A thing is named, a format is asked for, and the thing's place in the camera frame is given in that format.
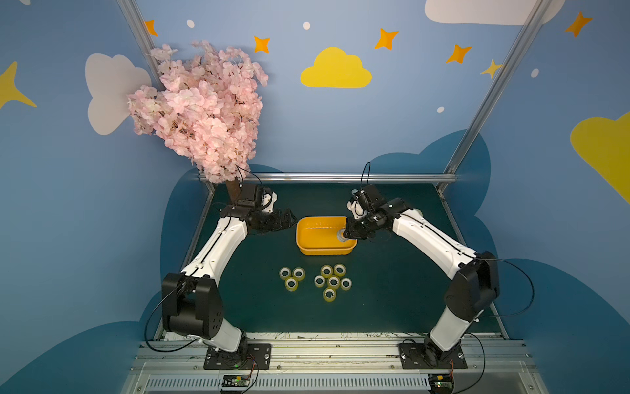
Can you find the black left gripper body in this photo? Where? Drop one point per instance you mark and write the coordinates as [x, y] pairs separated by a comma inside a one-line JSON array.
[[275, 220]]

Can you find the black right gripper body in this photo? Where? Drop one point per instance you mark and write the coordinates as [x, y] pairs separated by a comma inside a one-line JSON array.
[[362, 226]]

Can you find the transparent tape roll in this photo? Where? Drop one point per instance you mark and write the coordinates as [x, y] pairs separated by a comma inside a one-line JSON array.
[[341, 236]]

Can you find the yellow plastic storage box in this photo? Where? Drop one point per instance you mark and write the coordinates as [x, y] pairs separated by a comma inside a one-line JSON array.
[[317, 236]]

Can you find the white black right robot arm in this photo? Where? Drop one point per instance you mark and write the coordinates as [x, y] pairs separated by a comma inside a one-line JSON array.
[[474, 276]]

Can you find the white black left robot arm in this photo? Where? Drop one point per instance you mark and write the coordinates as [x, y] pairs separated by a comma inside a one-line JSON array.
[[191, 302]]

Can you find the tape roll left cluster back-left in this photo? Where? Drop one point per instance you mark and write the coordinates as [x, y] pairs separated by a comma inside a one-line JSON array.
[[285, 273]]

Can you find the tape roll left cluster back-right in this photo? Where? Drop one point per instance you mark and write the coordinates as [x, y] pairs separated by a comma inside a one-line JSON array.
[[298, 274]]

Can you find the tape roll left cluster front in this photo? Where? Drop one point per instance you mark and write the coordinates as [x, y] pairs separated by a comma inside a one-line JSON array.
[[291, 284]]

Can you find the aluminium back horizontal bar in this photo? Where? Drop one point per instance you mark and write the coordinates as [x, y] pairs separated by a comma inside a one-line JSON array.
[[354, 178]]

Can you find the pink cherry blossom tree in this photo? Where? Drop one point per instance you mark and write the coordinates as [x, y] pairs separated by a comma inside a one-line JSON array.
[[207, 111]]

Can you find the left green circuit board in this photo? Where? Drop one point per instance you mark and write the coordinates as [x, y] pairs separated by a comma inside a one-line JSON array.
[[235, 382]]

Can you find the green circuit board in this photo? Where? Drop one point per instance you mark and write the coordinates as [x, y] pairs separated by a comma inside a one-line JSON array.
[[235, 382], [441, 382]]

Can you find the right green circuit board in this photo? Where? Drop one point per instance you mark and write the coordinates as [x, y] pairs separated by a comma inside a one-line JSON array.
[[441, 382]]

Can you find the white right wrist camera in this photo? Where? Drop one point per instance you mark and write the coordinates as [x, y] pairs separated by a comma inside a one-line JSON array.
[[365, 201]]

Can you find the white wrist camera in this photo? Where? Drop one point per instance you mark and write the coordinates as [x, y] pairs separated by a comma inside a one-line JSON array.
[[365, 201], [258, 197]]

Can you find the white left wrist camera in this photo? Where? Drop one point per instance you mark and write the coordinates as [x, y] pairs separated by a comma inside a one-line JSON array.
[[258, 197]]

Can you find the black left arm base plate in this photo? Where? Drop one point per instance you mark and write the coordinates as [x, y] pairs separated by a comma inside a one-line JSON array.
[[251, 356]]

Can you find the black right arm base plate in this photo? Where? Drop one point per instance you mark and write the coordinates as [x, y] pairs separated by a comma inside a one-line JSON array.
[[419, 356]]

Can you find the aluminium front rail frame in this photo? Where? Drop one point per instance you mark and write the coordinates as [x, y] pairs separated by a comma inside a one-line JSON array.
[[339, 363]]

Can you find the aluminium left corner post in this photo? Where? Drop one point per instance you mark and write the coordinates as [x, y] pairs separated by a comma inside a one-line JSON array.
[[135, 21]]

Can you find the aluminium corner post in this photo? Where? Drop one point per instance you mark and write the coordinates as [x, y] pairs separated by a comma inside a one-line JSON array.
[[522, 43], [135, 21]]

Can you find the aluminium right corner post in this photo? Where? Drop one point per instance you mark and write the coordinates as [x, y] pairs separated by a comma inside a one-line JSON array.
[[522, 43]]

